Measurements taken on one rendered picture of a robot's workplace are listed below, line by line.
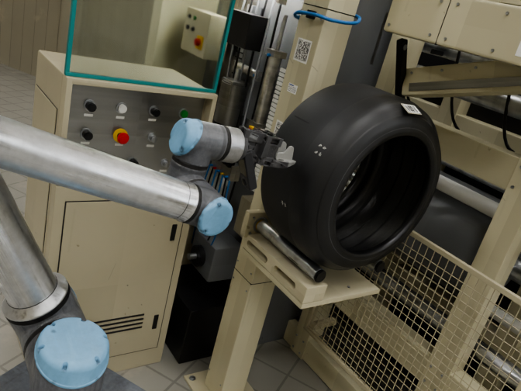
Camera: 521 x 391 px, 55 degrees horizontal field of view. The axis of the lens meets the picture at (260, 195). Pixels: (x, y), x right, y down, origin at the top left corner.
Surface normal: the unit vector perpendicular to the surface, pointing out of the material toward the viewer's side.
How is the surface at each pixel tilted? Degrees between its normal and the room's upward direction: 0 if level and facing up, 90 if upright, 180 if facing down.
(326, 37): 90
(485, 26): 90
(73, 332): 6
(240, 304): 90
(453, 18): 90
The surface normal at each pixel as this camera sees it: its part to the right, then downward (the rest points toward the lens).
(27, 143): 0.72, -0.12
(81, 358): 0.32, -0.85
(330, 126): -0.46, -0.57
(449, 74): -0.80, 0.02
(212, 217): 0.58, 0.47
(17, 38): -0.42, 0.23
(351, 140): 0.03, -0.13
